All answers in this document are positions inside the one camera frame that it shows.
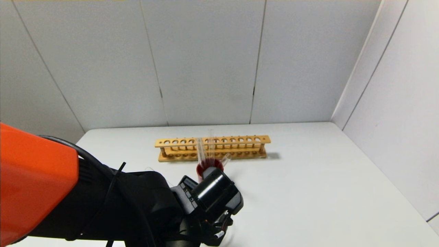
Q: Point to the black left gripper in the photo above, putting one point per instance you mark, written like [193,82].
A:
[212,195]

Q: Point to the orange and black left arm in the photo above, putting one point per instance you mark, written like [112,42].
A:
[34,178]

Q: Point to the wooden test tube rack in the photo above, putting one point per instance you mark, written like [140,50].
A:
[240,140]

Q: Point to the red plastic cup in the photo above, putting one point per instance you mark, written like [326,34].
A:
[205,165]

